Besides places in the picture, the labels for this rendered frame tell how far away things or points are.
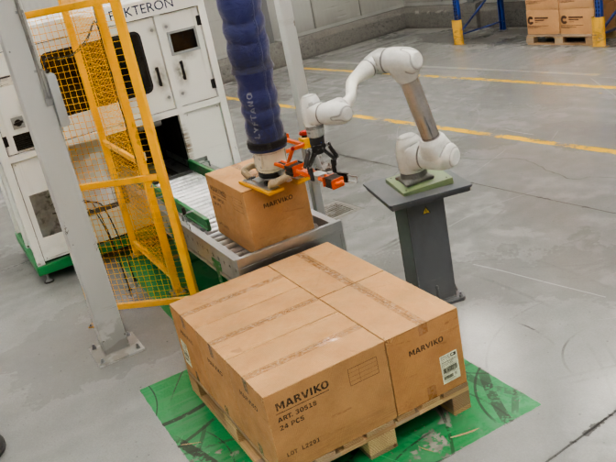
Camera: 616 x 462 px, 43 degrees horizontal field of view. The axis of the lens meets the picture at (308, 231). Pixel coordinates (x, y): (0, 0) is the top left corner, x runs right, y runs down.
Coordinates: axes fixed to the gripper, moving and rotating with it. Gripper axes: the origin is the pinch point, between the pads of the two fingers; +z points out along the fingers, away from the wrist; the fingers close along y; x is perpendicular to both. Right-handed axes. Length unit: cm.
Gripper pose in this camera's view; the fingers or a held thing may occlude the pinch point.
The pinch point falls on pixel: (324, 174)
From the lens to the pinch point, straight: 393.8
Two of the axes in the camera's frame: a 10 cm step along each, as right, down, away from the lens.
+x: 5.2, 2.1, -8.3
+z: 1.9, 9.2, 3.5
